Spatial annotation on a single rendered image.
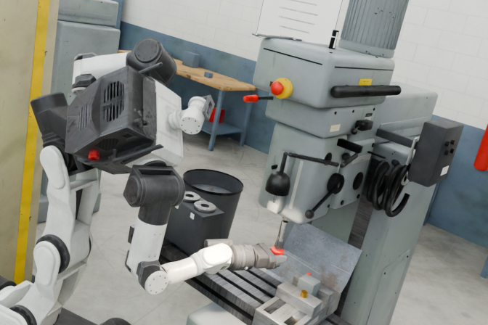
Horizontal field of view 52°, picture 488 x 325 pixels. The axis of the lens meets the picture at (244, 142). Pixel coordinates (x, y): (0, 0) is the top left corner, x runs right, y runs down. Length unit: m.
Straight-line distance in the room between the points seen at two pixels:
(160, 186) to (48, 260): 0.58
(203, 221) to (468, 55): 4.34
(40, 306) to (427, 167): 1.45
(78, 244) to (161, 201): 0.51
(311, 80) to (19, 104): 1.91
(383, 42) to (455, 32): 4.12
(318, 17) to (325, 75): 5.18
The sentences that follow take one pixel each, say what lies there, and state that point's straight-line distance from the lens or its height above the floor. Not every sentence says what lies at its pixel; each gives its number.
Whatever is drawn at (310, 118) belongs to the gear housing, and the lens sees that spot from 1.55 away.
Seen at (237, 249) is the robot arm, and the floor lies 1.18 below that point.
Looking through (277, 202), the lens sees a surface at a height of 1.37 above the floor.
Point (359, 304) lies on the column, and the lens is 2.20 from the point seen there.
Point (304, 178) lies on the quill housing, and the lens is 1.62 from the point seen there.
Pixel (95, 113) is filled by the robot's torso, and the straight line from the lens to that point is 1.49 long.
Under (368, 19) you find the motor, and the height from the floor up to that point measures 2.00.
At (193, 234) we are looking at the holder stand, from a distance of 2.03.
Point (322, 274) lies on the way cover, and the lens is 2.14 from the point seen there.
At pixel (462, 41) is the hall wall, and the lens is 5.87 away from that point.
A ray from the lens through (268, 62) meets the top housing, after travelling 1.52.
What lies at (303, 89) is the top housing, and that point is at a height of 1.77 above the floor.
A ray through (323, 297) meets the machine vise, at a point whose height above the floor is 1.06.
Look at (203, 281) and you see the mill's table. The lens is 1.98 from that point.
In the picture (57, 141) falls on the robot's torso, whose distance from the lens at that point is 1.75.
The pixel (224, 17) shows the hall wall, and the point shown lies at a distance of 7.51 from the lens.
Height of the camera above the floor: 1.98
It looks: 16 degrees down
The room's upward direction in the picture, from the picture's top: 12 degrees clockwise
